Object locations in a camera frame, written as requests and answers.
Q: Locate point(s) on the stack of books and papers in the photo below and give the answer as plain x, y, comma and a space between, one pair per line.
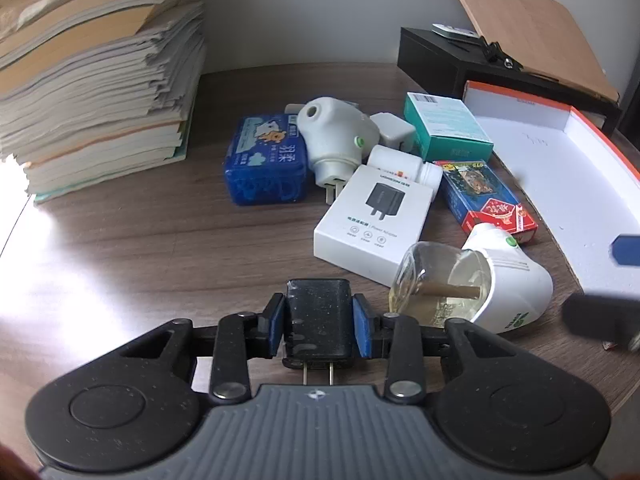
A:
90, 85

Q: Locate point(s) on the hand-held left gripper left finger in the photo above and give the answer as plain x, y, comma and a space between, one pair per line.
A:
274, 322

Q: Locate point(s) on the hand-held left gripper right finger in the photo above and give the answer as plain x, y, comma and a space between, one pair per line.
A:
362, 327

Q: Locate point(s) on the wooden book stand board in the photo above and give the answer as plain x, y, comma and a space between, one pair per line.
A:
525, 15

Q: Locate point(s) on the black desk riser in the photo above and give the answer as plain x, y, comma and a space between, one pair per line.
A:
430, 60

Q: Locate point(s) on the teal cardboard box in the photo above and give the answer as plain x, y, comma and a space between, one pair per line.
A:
445, 125

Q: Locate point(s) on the blue tissue pack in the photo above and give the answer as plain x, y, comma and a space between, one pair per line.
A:
260, 160

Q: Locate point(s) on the white pill bottle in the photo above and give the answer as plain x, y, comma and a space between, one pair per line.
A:
395, 157

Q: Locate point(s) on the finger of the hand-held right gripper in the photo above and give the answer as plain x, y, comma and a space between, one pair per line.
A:
600, 315
626, 249

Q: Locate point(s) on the playing card box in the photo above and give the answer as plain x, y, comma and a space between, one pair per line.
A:
480, 195

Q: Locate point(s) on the black stand bracket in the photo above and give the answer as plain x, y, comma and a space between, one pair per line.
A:
495, 51

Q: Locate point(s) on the white power adapter box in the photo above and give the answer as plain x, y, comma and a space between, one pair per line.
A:
370, 225

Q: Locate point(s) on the white plug-in mosquito heater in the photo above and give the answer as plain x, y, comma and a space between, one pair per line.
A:
330, 135

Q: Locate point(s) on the white mosquito heater with bottle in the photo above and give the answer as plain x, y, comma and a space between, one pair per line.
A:
515, 280

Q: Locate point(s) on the white charger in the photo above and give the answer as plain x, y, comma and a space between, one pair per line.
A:
392, 130

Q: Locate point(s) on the white remote control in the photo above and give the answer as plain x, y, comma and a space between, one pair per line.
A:
452, 31

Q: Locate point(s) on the black power adapter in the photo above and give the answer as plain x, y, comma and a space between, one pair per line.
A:
317, 320

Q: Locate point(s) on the orange and white box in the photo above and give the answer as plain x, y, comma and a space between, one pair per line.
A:
550, 160

